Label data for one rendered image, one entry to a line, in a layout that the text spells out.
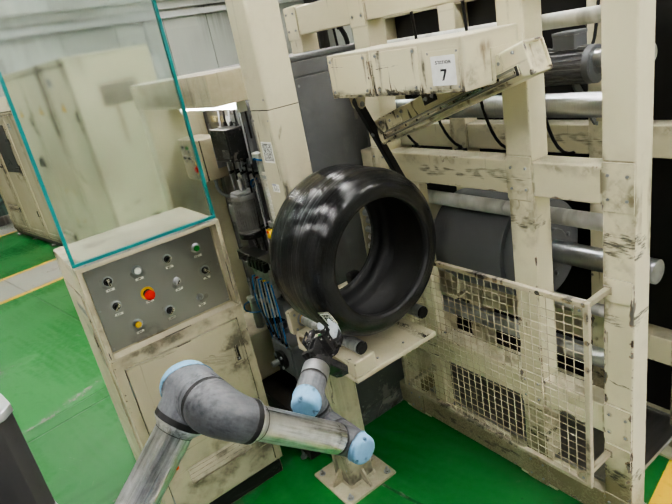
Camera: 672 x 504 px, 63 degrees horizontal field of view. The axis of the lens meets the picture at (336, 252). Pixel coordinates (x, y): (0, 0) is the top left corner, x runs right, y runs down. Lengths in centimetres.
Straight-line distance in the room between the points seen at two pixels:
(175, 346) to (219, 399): 113
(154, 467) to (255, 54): 125
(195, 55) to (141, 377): 1026
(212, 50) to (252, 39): 1047
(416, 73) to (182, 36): 1049
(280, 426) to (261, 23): 125
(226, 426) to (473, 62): 111
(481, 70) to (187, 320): 145
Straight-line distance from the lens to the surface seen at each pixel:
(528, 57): 163
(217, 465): 260
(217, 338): 234
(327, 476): 271
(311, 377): 146
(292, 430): 127
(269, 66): 192
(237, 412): 118
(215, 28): 1250
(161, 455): 130
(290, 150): 195
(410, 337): 202
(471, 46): 161
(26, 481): 77
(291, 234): 169
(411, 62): 171
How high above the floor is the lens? 184
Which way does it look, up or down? 21 degrees down
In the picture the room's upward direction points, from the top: 11 degrees counter-clockwise
